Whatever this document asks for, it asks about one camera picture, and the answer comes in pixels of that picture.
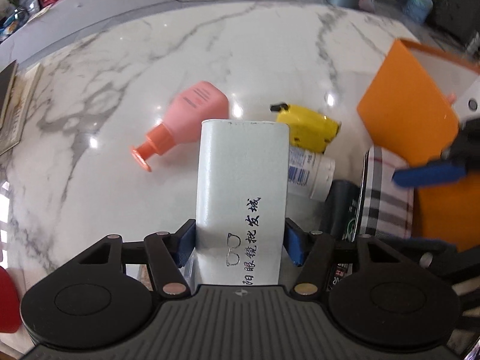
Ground yellow tape measure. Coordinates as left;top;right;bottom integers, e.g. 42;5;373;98
270;102;341;154

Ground dark shampoo bottle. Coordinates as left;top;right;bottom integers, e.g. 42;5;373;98
321;180;360;242

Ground plaid cloth pouch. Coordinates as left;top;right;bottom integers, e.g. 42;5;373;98
357;145;414;239

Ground orange storage box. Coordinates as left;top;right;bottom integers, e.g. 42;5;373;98
357;38;479;251

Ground white lotion tube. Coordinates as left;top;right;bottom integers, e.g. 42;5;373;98
287;146;336;202

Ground blue water jug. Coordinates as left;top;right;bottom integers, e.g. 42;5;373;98
403;0;433;24

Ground pink pump bottle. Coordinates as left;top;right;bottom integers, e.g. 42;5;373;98
131;81;230;172

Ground red object at edge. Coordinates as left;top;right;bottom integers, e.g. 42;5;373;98
0;267;22;333

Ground stack of books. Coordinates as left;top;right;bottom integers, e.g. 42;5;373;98
1;60;43;155

